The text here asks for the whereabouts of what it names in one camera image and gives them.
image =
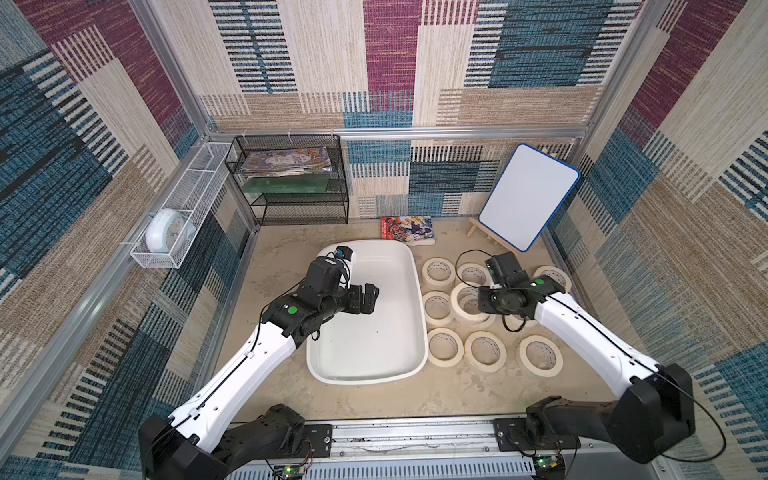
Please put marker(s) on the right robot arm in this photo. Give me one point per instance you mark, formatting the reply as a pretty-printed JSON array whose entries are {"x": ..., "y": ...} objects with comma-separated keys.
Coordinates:
[{"x": 653, "y": 407}]

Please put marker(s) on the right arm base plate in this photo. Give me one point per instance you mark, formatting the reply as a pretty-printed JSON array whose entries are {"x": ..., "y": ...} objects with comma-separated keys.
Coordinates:
[{"x": 511, "y": 435}]

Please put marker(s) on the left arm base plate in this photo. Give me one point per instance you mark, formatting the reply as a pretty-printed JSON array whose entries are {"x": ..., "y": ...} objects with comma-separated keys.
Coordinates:
[{"x": 311, "y": 441}]

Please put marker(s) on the cream masking tape roll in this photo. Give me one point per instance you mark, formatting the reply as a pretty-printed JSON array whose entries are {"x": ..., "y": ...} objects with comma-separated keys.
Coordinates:
[
  {"x": 445, "y": 347},
  {"x": 438, "y": 274},
  {"x": 473, "y": 273},
  {"x": 539, "y": 356},
  {"x": 557, "y": 275},
  {"x": 437, "y": 307},
  {"x": 464, "y": 305},
  {"x": 485, "y": 352}
]

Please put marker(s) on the white round alarm clock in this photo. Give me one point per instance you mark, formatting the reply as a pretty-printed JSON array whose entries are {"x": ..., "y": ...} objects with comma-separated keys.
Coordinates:
[{"x": 169, "y": 228}]

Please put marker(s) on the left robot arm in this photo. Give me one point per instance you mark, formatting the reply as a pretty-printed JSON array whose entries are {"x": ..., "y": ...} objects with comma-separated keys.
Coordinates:
[{"x": 196, "y": 441}]

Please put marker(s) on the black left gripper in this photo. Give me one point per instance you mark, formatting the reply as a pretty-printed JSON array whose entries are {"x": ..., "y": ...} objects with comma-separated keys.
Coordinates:
[{"x": 356, "y": 306}]

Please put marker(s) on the aluminium front rail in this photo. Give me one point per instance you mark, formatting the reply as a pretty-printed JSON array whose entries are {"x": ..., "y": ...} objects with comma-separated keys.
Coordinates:
[{"x": 391, "y": 439}]

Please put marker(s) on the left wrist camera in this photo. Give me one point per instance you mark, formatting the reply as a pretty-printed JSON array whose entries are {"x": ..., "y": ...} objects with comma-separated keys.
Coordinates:
[{"x": 343, "y": 253}]

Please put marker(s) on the colourful book on shelf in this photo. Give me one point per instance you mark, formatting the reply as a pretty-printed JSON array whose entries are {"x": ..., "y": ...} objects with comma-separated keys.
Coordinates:
[{"x": 286, "y": 162}]

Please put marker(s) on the white plastic storage box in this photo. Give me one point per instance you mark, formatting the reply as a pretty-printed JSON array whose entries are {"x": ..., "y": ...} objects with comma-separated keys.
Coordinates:
[{"x": 389, "y": 344}]

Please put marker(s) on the green book on shelf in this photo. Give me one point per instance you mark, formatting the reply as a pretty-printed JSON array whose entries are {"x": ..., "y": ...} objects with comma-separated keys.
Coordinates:
[{"x": 311, "y": 183}]

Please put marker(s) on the wooden easel stand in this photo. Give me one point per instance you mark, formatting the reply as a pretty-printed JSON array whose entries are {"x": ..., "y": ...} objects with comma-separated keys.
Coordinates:
[{"x": 476, "y": 225}]

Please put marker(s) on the white wire wall basket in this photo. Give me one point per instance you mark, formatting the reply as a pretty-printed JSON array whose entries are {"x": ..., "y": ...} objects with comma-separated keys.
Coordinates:
[{"x": 193, "y": 195}]

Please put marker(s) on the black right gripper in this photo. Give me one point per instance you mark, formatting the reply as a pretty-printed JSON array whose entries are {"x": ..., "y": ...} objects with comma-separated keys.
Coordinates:
[{"x": 501, "y": 264}]

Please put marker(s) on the colourful comic book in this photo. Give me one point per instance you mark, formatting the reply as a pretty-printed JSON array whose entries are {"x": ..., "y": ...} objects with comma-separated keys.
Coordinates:
[{"x": 411, "y": 230}]

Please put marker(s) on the black wire shelf rack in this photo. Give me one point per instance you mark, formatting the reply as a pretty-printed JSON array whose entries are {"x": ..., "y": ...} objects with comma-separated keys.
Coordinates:
[{"x": 329, "y": 207}]

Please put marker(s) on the blue framed whiteboard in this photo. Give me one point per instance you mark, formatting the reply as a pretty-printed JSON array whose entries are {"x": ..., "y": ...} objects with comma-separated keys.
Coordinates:
[{"x": 530, "y": 190}]

